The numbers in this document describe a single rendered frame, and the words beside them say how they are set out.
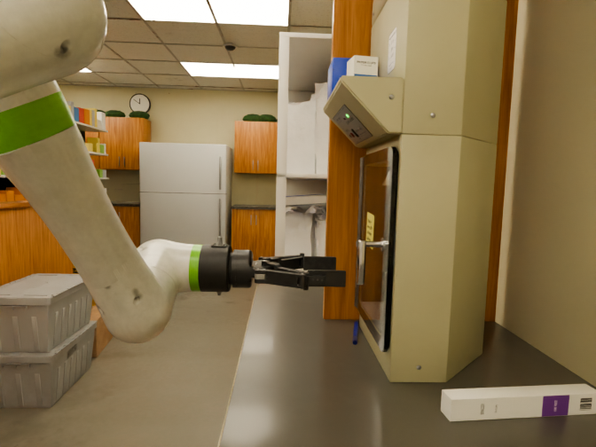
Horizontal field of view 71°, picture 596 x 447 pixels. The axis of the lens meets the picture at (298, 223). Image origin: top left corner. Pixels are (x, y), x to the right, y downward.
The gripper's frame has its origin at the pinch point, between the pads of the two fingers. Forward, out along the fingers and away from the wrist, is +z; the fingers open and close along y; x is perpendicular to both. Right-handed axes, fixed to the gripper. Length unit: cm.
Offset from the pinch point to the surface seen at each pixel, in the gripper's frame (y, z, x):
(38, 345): 149, -145, 78
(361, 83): -5.3, 2.8, -35.1
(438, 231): -5.4, 18.4, -8.9
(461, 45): -5.2, 20.6, -42.4
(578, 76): 11, 54, -42
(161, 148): 482, -171, -55
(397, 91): -5.3, 9.4, -34.0
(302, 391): -9.3, -6.2, 20.5
